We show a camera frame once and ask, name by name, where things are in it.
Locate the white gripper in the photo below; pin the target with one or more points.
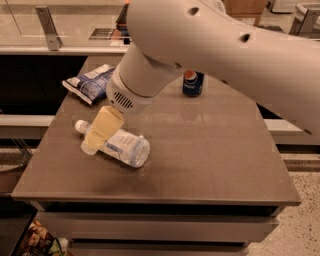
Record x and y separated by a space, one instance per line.
128 97

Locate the clear plastic water bottle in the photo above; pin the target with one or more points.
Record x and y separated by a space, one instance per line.
124 146

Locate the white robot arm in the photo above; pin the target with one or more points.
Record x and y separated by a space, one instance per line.
169 37

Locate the blue and white snack bag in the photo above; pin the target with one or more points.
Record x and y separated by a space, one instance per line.
90 86

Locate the stacked trays behind glass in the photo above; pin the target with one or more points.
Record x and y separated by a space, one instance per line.
119 32

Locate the blue Pepsi can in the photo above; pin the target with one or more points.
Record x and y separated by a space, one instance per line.
192 83

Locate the colourful snack bag on floor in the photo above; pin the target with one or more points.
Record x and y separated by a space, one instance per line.
39 242

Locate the cardboard box with label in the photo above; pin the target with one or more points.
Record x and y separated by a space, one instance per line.
245 9

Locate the left metal glass bracket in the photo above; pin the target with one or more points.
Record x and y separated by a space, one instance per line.
53 40

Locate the metal glass bracket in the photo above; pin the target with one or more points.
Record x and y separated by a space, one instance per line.
306 22
53 40

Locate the right metal glass bracket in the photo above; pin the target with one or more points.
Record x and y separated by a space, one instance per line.
306 22

